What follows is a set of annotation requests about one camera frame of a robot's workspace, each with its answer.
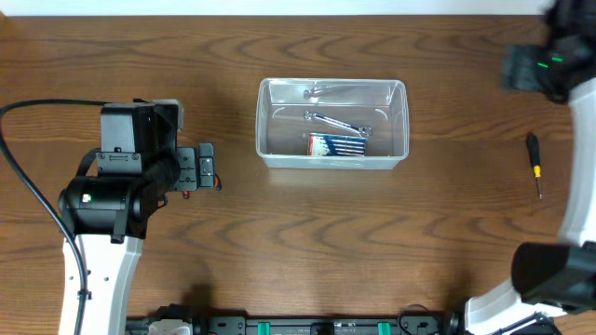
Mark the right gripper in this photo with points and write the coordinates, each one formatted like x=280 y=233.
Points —
x=515 y=68

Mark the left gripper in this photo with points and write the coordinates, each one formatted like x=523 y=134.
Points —
x=187 y=168

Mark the red handled pliers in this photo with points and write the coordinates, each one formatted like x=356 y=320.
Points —
x=217 y=186

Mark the black yellow screwdriver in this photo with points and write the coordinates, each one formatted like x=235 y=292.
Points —
x=533 y=147

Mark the blue precision screwdriver set case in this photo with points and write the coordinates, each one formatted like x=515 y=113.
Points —
x=320 y=144

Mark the silver combination wrench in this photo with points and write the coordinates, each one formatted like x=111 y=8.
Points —
x=332 y=122

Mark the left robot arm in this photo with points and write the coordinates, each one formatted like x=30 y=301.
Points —
x=108 y=203

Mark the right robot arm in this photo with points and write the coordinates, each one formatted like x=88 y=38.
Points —
x=551 y=280

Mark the clear plastic container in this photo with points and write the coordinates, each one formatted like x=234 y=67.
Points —
x=282 y=133

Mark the black mounting rail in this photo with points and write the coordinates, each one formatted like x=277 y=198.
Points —
x=178 y=319

